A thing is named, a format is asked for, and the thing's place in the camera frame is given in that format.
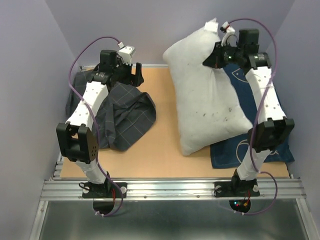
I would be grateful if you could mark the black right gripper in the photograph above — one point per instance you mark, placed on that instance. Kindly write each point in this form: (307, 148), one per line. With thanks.
(215, 59)

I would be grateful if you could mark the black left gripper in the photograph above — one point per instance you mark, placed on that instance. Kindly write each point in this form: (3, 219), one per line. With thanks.
(135, 80)

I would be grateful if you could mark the grey checked pillowcase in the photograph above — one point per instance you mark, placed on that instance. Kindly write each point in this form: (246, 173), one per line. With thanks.
(120, 120)

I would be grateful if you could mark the white stained pillow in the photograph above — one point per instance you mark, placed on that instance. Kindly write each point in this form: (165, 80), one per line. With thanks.
(207, 105)

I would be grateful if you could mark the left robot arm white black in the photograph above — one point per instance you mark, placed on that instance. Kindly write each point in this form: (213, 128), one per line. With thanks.
(75, 137)

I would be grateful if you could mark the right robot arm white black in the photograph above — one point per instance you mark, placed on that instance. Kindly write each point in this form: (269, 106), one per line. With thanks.
(271, 126)

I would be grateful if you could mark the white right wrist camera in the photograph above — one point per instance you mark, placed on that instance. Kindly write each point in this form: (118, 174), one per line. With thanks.
(227, 31)

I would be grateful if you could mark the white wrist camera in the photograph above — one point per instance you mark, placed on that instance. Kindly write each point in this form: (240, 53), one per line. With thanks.
(227, 31)
(126, 53)

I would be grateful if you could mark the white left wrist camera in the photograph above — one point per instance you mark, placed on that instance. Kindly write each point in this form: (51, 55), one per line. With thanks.
(126, 53)

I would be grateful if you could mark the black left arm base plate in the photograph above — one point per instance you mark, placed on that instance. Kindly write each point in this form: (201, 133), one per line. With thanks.
(103, 191)

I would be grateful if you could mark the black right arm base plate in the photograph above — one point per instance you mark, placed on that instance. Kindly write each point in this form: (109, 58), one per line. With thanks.
(227, 189)

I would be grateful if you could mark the aluminium mounting rail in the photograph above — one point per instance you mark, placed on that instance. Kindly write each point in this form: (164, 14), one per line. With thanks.
(161, 189)

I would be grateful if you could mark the aluminium table edge frame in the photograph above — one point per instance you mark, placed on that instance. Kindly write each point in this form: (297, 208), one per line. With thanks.
(74, 218)

